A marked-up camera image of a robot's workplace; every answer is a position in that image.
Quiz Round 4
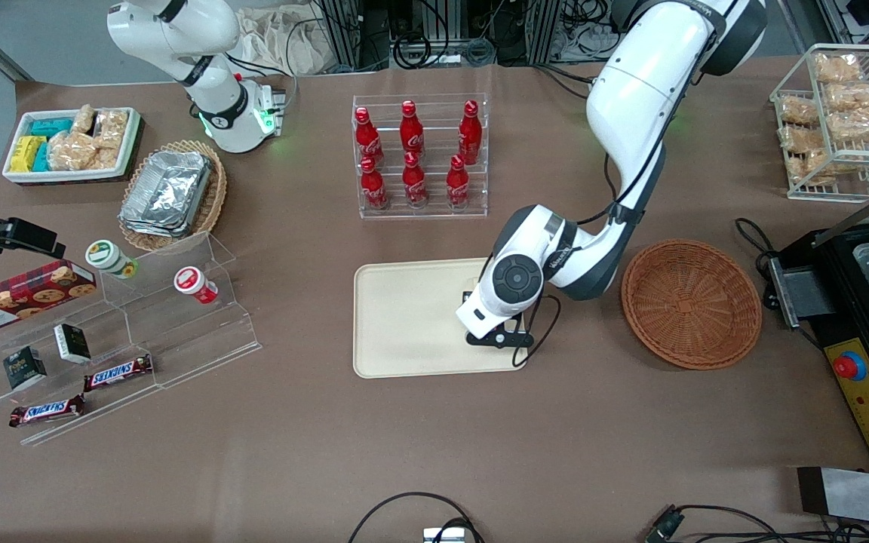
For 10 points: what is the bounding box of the white snack tray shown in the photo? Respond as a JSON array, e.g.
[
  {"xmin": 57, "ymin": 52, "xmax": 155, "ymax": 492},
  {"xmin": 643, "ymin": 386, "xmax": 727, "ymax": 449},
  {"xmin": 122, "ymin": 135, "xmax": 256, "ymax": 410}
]
[{"xmin": 2, "ymin": 107, "xmax": 143, "ymax": 186}]

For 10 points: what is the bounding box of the cream plastic tray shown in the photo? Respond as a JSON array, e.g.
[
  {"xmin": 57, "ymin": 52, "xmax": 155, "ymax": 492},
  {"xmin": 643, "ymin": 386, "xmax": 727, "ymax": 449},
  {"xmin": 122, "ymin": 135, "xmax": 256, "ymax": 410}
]
[{"xmin": 352, "ymin": 258, "xmax": 530, "ymax": 379}]

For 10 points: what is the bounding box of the light wicker basket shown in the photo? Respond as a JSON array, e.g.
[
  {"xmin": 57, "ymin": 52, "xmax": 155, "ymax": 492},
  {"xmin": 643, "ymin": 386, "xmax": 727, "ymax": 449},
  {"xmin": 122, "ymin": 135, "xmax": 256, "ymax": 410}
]
[{"xmin": 118, "ymin": 140, "xmax": 228, "ymax": 253}]

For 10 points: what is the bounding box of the brown wicker basket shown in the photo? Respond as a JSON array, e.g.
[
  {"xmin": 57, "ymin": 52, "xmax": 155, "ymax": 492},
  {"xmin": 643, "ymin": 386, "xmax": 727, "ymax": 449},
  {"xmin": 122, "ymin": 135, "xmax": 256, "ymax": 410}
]
[{"xmin": 621, "ymin": 239, "xmax": 763, "ymax": 371}]

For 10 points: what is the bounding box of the red Walkers cookie box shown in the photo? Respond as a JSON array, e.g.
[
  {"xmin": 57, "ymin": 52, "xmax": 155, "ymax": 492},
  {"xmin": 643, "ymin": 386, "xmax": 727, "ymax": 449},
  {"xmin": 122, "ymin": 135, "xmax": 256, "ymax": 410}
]
[{"xmin": 0, "ymin": 259, "xmax": 97, "ymax": 337}]

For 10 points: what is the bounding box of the green sunflower cup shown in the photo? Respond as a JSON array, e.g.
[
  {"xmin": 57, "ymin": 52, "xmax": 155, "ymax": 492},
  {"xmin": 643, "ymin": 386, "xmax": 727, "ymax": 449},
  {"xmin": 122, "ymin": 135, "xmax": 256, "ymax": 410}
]
[{"xmin": 85, "ymin": 239, "xmax": 139, "ymax": 281}]

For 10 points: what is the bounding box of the yellow snack pack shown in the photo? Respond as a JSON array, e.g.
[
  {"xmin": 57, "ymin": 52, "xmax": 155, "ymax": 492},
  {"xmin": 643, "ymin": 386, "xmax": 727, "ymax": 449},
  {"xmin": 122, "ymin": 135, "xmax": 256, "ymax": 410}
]
[{"xmin": 10, "ymin": 136, "xmax": 48, "ymax": 173}]

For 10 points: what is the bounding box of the black box white label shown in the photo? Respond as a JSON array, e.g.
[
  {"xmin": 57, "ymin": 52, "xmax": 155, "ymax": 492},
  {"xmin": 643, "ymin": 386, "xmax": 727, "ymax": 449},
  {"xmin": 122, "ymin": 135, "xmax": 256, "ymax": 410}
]
[{"xmin": 54, "ymin": 323, "xmax": 93, "ymax": 365}]

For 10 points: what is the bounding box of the black Face box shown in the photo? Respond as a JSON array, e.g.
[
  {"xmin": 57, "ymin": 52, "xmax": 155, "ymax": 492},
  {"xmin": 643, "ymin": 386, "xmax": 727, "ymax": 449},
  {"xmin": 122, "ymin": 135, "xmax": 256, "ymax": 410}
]
[{"xmin": 2, "ymin": 345, "xmax": 48, "ymax": 391}]

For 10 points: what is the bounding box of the foil container stack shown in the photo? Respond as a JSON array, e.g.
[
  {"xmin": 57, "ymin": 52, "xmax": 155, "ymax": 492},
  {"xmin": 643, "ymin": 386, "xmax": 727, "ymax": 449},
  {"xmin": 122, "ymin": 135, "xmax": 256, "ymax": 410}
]
[{"xmin": 118, "ymin": 150, "xmax": 213, "ymax": 239}]

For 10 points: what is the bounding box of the clear acrylic bottle rack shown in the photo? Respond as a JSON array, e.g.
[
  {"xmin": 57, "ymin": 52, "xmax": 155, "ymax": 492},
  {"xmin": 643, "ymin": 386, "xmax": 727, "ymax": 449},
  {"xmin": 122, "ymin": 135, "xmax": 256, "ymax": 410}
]
[{"xmin": 352, "ymin": 93, "xmax": 490, "ymax": 220}]

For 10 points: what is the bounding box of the Snickers chocolate bar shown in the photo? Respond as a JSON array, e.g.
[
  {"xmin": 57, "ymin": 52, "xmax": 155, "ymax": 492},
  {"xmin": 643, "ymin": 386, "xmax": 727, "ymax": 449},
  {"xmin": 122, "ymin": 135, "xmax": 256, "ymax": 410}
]
[
  {"xmin": 9, "ymin": 394, "xmax": 87, "ymax": 428},
  {"xmin": 84, "ymin": 354, "xmax": 154, "ymax": 392}
]

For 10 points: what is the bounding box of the red Coca-Cola bottle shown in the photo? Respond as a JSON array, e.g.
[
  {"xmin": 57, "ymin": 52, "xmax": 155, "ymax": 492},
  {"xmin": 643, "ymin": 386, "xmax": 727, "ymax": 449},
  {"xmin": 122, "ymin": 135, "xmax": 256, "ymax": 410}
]
[
  {"xmin": 354, "ymin": 106, "xmax": 386, "ymax": 168},
  {"xmin": 445, "ymin": 155, "xmax": 471, "ymax": 209},
  {"xmin": 402, "ymin": 152, "xmax": 429, "ymax": 209},
  {"xmin": 458, "ymin": 100, "xmax": 484, "ymax": 166},
  {"xmin": 399, "ymin": 100, "xmax": 426, "ymax": 159},
  {"xmin": 359, "ymin": 156, "xmax": 390, "ymax": 211}
]

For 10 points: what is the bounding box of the red lidded cup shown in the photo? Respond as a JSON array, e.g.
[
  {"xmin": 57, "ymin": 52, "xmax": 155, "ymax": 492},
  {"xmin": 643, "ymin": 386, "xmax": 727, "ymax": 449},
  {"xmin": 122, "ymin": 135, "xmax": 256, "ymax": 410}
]
[{"xmin": 173, "ymin": 266, "xmax": 219, "ymax": 305}]

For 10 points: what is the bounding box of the clear acrylic stepped stand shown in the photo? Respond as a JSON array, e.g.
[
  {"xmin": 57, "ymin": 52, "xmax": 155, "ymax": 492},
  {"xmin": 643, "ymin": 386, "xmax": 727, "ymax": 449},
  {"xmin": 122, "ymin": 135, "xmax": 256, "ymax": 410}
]
[{"xmin": 0, "ymin": 230, "xmax": 263, "ymax": 447}]

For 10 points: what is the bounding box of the beige cloth bag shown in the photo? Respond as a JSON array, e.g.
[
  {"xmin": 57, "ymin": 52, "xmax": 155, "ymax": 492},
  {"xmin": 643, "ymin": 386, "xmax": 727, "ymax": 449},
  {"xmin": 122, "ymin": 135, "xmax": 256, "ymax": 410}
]
[{"xmin": 234, "ymin": 5, "xmax": 331, "ymax": 77}]

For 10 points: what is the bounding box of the black machine yellow panel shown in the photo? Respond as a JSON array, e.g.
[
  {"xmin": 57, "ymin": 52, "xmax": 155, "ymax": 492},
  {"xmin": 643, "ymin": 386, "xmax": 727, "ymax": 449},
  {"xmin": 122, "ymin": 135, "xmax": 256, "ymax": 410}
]
[{"xmin": 765, "ymin": 219, "xmax": 869, "ymax": 476}]

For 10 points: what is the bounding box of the red emergency stop button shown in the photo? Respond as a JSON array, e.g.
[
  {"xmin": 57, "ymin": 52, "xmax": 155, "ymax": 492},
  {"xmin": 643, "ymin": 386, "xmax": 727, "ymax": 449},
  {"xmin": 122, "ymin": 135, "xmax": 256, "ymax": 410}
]
[{"xmin": 834, "ymin": 352, "xmax": 867, "ymax": 382}]

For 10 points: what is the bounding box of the clear fried snack pack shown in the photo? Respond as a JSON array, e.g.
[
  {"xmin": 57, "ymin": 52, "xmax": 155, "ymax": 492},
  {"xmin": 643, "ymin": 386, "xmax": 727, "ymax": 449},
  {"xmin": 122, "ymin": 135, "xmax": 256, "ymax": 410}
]
[
  {"xmin": 780, "ymin": 125, "xmax": 828, "ymax": 154},
  {"xmin": 779, "ymin": 96, "xmax": 821, "ymax": 126},
  {"xmin": 827, "ymin": 107, "xmax": 869, "ymax": 143},
  {"xmin": 788, "ymin": 151, "xmax": 858, "ymax": 186},
  {"xmin": 825, "ymin": 81, "xmax": 869, "ymax": 111},
  {"xmin": 813, "ymin": 53, "xmax": 863, "ymax": 84}
]

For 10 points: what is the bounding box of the grey metal bar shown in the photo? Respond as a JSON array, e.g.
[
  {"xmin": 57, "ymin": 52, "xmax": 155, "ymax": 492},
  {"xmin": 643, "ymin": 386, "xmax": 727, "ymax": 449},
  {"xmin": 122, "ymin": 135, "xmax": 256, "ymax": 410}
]
[{"xmin": 812, "ymin": 176, "xmax": 869, "ymax": 249}]

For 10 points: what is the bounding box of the grey metal plate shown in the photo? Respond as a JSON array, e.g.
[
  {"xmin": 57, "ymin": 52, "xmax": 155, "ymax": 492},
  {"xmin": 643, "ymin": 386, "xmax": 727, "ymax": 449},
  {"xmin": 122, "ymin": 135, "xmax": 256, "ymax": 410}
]
[{"xmin": 796, "ymin": 466, "xmax": 869, "ymax": 529}]

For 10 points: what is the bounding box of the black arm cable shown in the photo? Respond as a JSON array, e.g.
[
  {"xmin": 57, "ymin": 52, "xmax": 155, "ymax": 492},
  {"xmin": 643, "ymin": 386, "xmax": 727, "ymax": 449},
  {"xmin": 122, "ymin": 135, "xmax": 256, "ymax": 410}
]
[{"xmin": 511, "ymin": 113, "xmax": 669, "ymax": 371}]

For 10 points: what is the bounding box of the black looped table cable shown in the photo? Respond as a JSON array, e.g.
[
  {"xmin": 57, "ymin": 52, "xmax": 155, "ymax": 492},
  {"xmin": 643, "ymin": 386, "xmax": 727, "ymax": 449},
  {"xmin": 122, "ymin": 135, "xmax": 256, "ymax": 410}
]
[{"xmin": 347, "ymin": 492, "xmax": 485, "ymax": 543}]

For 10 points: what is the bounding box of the black cable connector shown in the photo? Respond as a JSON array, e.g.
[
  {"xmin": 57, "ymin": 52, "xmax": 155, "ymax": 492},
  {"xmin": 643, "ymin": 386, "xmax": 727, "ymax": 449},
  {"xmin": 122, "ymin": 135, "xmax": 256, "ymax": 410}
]
[{"xmin": 644, "ymin": 508, "xmax": 685, "ymax": 543}]

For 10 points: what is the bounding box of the black machine power cable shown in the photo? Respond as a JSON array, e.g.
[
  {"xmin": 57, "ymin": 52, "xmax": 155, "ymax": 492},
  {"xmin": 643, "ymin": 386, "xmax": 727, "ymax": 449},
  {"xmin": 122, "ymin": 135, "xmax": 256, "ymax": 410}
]
[{"xmin": 734, "ymin": 217, "xmax": 784, "ymax": 310}]

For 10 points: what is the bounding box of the black thin table cable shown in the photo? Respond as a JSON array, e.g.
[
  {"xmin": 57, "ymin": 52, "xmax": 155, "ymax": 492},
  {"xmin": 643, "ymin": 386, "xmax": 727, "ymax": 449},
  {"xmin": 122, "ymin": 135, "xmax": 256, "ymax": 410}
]
[{"xmin": 676, "ymin": 504, "xmax": 869, "ymax": 543}]

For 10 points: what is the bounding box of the aluminium frame rack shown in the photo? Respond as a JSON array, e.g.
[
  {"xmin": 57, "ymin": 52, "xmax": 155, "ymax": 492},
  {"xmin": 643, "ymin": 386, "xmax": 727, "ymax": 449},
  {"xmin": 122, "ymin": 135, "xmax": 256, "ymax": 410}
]
[{"xmin": 312, "ymin": 0, "xmax": 565, "ymax": 70}]

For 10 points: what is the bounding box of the white wire basket rack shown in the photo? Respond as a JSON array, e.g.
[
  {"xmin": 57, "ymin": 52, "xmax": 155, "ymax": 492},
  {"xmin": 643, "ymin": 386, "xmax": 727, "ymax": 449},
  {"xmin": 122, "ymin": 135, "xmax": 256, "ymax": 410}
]
[{"xmin": 769, "ymin": 43, "xmax": 869, "ymax": 203}]

